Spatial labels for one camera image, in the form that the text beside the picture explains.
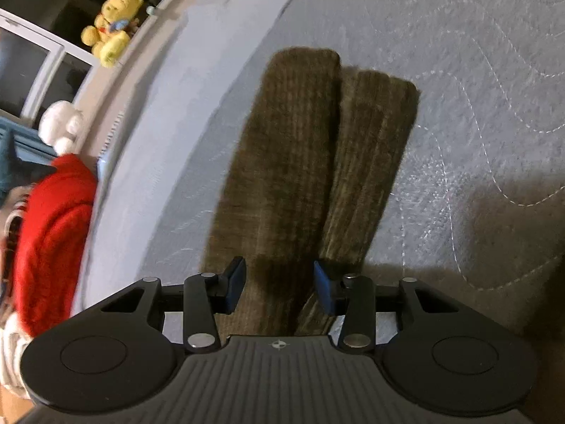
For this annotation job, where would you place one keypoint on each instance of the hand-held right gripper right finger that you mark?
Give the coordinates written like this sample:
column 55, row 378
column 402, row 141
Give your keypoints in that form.
column 324, row 287

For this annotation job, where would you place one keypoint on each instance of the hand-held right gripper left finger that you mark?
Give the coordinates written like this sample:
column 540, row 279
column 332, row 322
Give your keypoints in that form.
column 236, row 285

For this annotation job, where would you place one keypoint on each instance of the light blue bed sheet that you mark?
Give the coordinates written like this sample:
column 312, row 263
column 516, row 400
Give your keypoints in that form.
column 176, row 132

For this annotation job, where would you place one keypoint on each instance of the red folded blanket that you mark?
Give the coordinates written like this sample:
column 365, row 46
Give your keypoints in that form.
column 53, row 238

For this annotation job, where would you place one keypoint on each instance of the grey quilted mattress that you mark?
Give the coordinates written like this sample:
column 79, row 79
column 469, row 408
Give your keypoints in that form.
column 463, row 141

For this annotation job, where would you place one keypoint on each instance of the cream folded blanket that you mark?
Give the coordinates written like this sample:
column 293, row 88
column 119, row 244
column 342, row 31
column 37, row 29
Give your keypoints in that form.
column 11, row 357

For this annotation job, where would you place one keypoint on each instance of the white plush toy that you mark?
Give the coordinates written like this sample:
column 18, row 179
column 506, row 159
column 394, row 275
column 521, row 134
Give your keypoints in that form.
column 62, row 123

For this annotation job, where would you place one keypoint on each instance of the dark teal shark plush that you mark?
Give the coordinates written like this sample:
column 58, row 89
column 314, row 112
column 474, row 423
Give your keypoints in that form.
column 17, row 159

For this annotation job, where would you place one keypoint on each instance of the yellow bear plush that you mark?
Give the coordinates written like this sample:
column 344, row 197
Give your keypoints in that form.
column 112, row 24

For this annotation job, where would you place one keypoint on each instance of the white framed window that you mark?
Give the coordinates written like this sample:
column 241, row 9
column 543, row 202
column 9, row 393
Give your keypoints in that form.
column 31, row 70

